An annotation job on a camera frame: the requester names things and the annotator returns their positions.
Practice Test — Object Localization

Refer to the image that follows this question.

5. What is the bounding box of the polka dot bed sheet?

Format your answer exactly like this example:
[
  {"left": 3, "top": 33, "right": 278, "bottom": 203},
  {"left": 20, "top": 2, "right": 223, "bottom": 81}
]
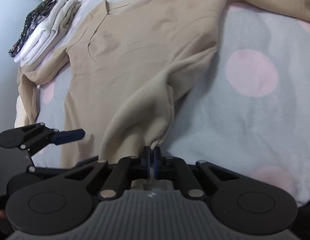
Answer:
[{"left": 14, "top": 0, "right": 310, "bottom": 208}]

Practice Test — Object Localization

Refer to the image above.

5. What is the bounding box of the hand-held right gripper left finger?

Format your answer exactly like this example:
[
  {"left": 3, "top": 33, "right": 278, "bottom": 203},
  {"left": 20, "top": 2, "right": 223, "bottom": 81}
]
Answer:
[{"left": 53, "top": 146, "right": 151, "bottom": 202}]

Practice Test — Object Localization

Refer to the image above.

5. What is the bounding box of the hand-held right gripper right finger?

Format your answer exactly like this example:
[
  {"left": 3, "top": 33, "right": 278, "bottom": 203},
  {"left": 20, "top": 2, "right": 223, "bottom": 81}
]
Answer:
[{"left": 153, "top": 146, "right": 253, "bottom": 201}]

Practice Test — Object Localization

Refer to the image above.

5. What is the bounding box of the dark floral folded garment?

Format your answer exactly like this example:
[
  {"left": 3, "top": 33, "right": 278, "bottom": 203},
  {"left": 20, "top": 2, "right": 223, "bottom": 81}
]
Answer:
[{"left": 8, "top": 0, "right": 71, "bottom": 59}]

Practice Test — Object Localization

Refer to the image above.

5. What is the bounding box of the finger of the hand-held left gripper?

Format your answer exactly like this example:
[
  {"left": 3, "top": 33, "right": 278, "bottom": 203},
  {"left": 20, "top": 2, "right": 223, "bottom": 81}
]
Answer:
[
  {"left": 11, "top": 123, "right": 86, "bottom": 156},
  {"left": 26, "top": 156, "right": 99, "bottom": 174}
]

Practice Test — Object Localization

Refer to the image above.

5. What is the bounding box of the beige knit sweater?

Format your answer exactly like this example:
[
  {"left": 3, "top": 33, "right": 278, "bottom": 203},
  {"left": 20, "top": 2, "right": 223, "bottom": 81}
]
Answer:
[{"left": 14, "top": 0, "right": 310, "bottom": 191}]

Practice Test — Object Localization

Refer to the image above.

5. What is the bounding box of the stack of folded clothes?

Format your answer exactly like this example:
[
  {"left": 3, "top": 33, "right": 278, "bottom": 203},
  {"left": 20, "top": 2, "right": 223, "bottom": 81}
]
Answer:
[
  {"left": 14, "top": 0, "right": 71, "bottom": 66},
  {"left": 51, "top": 0, "right": 82, "bottom": 53}
]

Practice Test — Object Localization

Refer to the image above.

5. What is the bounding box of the cream folded garment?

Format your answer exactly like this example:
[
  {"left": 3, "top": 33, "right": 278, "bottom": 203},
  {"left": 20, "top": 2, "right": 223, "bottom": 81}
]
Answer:
[{"left": 14, "top": 94, "right": 30, "bottom": 129}]

